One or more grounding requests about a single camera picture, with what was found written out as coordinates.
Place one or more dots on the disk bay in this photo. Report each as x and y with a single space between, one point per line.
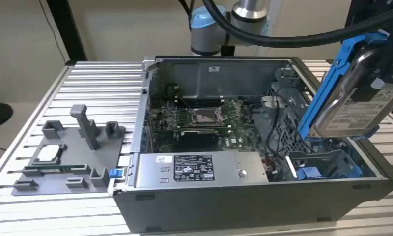
334 157

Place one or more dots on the grey parts rack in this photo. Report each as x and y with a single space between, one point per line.
73 152

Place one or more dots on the green motherboard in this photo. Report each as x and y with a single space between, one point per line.
243 140

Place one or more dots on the black open PC case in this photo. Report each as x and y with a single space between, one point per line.
233 211

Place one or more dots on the grey perforated drive cage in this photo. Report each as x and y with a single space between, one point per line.
289 132

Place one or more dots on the silver CPU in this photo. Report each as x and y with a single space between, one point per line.
50 152

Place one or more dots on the green RAM stick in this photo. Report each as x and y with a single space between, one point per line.
53 169

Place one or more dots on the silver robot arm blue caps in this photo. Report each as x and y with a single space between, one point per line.
210 37

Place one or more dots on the blue case latch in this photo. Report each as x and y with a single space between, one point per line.
115 172

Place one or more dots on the CPU socket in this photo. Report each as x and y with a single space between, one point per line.
205 115

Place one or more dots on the black expansion card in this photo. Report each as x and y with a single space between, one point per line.
198 137

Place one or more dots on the black upright post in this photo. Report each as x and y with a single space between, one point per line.
69 29

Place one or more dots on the silver power supply box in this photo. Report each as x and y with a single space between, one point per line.
151 172

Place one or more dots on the hard disk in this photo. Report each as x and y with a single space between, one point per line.
358 115

